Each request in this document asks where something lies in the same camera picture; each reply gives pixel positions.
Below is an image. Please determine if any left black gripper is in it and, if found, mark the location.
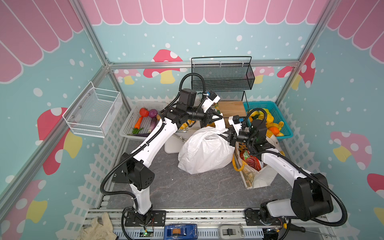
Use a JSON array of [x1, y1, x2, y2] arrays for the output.
[[186, 106, 223, 127]]

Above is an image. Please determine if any cream canvas tote bag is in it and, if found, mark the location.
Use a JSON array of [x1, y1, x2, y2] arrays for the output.
[[232, 143, 278, 190]]

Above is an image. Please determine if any white plastic grocery bag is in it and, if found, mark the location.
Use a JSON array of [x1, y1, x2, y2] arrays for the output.
[[178, 127, 235, 175]]

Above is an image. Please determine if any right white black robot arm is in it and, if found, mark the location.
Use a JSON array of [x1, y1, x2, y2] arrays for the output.
[[221, 108, 348, 227]]

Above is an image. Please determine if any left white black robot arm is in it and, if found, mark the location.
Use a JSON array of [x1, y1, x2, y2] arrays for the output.
[[100, 73, 226, 226]]

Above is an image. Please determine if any toy orange fruit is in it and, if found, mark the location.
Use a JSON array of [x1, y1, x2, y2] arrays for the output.
[[269, 126, 280, 136]]

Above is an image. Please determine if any toy yellow lemon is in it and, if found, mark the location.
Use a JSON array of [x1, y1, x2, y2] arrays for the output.
[[264, 109, 274, 124]]

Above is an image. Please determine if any teal plastic fruit basket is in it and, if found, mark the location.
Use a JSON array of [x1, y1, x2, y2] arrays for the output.
[[244, 101, 293, 140]]

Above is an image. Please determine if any purple toy onion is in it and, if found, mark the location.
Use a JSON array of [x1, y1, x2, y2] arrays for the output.
[[149, 109, 158, 118]]

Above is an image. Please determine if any purple toy eggplant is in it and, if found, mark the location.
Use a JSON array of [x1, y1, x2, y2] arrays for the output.
[[149, 118, 158, 132]]

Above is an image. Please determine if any white cutting board tray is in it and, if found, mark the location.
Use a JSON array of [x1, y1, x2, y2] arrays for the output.
[[165, 120, 200, 154]]

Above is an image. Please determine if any red toy tomato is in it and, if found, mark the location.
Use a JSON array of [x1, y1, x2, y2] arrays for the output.
[[139, 108, 149, 118]]

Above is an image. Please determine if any orange toy carrot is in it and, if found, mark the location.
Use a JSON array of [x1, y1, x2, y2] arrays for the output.
[[134, 117, 144, 129]]

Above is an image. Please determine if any white plastic vegetable basket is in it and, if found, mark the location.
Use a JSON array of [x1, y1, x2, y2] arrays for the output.
[[119, 100, 170, 142]]

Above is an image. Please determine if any green toy leaf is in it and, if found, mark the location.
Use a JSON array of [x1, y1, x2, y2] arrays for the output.
[[132, 128, 143, 135]]

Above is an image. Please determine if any beige cloth rag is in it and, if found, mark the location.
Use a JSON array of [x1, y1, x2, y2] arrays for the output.
[[77, 213, 118, 240]]

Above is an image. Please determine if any black wire wooden shelf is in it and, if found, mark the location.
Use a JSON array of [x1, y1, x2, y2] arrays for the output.
[[200, 90, 249, 127]]

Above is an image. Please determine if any black mesh wall basket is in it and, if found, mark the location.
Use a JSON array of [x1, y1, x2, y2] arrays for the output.
[[191, 56, 255, 92]]

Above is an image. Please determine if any white wire wall basket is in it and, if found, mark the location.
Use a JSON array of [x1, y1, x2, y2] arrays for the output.
[[63, 82, 123, 138]]

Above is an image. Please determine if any grey device on rail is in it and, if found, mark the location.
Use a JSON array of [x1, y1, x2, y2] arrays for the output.
[[219, 225, 245, 240]]

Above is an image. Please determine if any blue device on rail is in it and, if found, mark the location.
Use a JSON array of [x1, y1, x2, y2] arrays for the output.
[[164, 224, 198, 240]]

